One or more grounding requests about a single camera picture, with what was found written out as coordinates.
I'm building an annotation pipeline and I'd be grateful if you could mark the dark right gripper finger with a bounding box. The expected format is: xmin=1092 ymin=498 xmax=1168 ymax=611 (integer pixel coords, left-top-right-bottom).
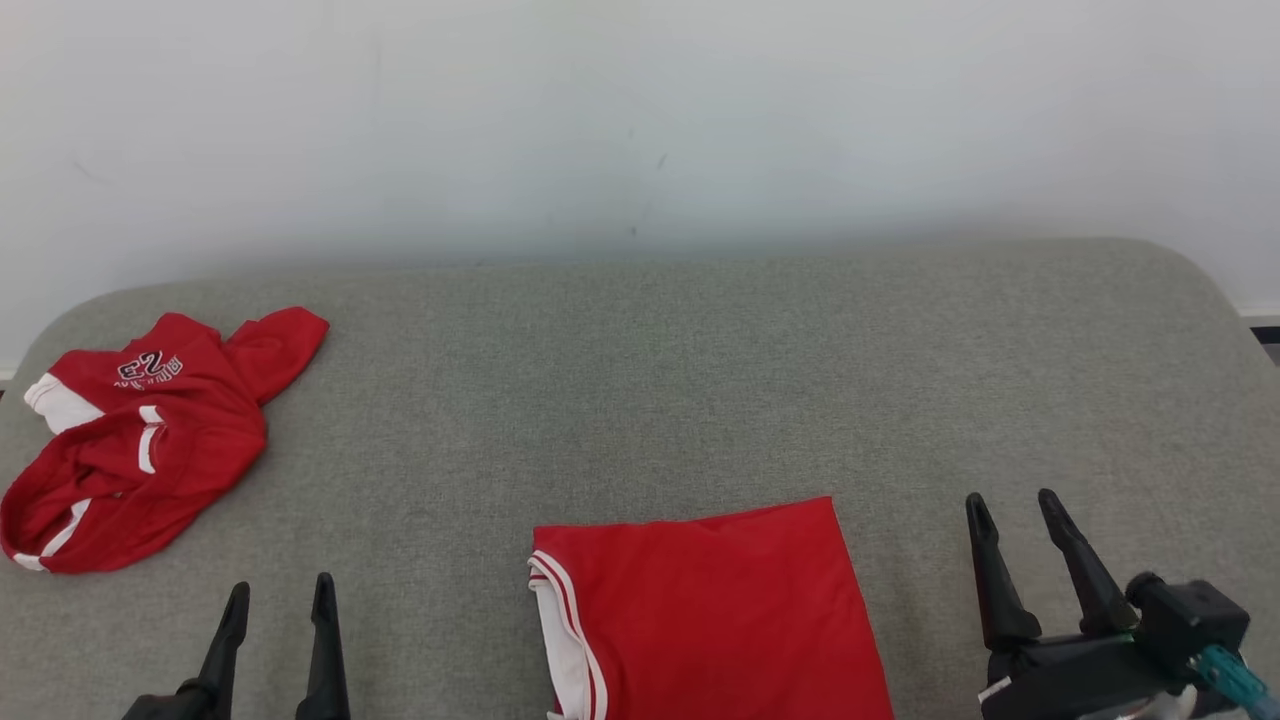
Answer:
xmin=965 ymin=492 xmax=1043 ymax=653
xmin=1037 ymin=488 xmax=1142 ymax=638

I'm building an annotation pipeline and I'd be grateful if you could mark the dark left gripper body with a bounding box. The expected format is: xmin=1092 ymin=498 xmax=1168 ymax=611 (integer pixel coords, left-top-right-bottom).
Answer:
xmin=120 ymin=682 xmax=207 ymax=720

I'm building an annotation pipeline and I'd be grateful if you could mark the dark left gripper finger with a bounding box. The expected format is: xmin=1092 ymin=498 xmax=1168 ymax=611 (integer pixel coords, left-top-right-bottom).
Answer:
xmin=295 ymin=572 xmax=352 ymax=720
xmin=195 ymin=582 xmax=252 ymax=720

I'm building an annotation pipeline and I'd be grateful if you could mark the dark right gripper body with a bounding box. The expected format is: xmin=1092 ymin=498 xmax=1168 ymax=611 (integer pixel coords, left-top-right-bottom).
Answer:
xmin=978 ymin=633 xmax=1198 ymax=720

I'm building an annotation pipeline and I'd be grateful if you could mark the red Bulls 23 jersey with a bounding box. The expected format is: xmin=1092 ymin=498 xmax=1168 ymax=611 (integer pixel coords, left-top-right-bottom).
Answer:
xmin=527 ymin=497 xmax=897 ymax=720

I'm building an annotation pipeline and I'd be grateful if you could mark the crumpled red jersey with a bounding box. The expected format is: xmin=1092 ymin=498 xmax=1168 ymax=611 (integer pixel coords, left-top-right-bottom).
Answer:
xmin=0 ymin=306 xmax=331 ymax=576

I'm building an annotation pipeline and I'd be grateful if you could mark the grey fabric sofa seat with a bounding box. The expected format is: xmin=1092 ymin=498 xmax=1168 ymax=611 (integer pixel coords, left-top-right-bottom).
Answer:
xmin=0 ymin=237 xmax=1280 ymax=720

